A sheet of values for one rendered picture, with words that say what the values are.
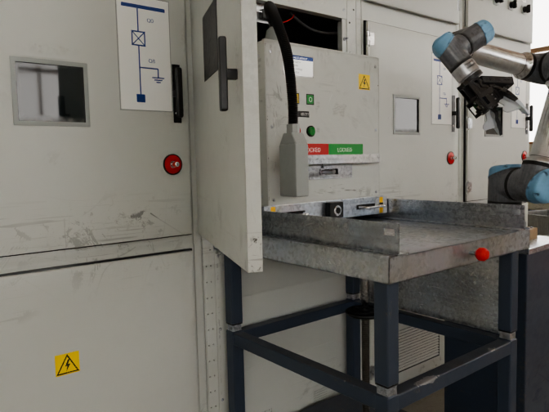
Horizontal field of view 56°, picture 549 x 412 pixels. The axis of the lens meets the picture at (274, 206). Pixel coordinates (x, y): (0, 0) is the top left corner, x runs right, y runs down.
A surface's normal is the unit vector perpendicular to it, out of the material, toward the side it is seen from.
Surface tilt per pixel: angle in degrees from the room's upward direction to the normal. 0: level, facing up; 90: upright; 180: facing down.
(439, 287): 90
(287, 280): 90
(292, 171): 90
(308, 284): 90
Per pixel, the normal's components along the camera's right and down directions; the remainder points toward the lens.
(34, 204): 0.63, 0.05
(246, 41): 0.29, 0.07
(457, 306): -0.78, 0.07
